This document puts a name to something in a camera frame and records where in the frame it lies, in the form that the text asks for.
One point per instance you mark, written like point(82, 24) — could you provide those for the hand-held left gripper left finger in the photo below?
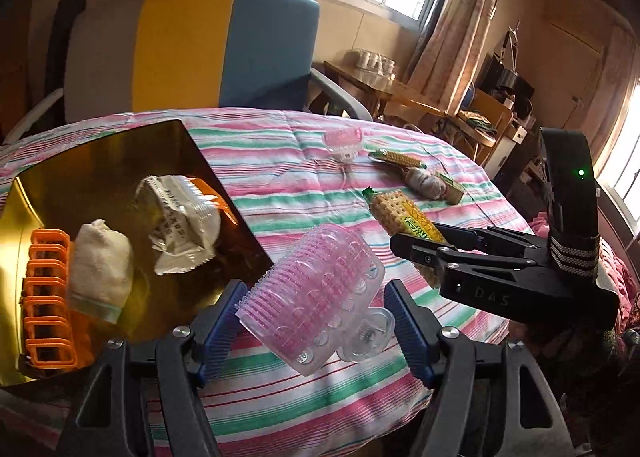
point(225, 332)

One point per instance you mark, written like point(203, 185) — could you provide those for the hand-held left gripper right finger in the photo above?
point(407, 332)

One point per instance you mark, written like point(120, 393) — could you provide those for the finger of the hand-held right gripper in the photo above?
point(415, 249)
point(480, 237)

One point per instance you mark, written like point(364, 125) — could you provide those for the yellow green cracker packet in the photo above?
point(400, 212)

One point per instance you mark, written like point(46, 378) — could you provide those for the pink plastic hair roller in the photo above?
point(320, 287)
point(342, 139)

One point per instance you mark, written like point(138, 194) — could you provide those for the white snack packet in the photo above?
point(185, 222)

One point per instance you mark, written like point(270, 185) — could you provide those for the beige cloth pouch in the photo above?
point(100, 272)

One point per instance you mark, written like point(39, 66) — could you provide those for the orange plastic rack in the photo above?
point(29, 297)

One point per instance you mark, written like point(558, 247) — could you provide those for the gold metal tin container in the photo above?
point(100, 162)

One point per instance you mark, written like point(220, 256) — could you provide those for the yellow green small box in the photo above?
point(452, 189)

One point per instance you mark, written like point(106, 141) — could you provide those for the striped wrapped roll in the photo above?
point(425, 183)

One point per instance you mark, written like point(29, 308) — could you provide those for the small cracker packet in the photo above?
point(400, 158)

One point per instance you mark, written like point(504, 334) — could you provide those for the pink fuzzy cloth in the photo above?
point(620, 267)

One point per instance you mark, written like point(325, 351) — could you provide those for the yellow wooden chair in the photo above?
point(492, 109)

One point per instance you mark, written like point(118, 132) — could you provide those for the pink green striped tablecloth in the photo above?
point(300, 177)

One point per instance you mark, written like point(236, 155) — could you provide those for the black appliance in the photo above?
point(505, 79)

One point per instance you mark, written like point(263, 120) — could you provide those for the wooden side table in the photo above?
point(380, 89)

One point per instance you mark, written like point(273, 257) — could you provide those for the group of clear cups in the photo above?
point(370, 62)

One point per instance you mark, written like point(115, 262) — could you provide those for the long beige curtain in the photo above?
point(450, 27)

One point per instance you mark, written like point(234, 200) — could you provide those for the grey yellow blue chair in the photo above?
point(190, 47)

